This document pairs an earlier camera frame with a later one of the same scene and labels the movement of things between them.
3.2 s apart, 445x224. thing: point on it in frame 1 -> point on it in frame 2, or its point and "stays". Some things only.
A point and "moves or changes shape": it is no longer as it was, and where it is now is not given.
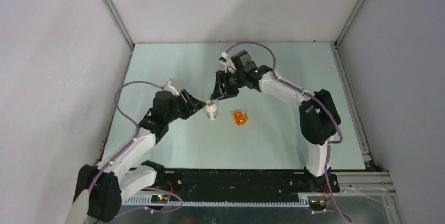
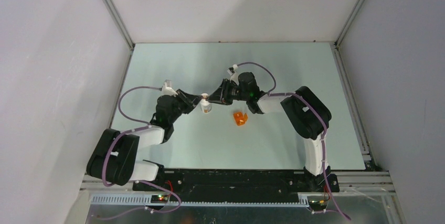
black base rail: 231,182 stays
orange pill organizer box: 240,118 stays
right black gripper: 219,92 -> 220,95
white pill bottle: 211,110 moves or changes shape
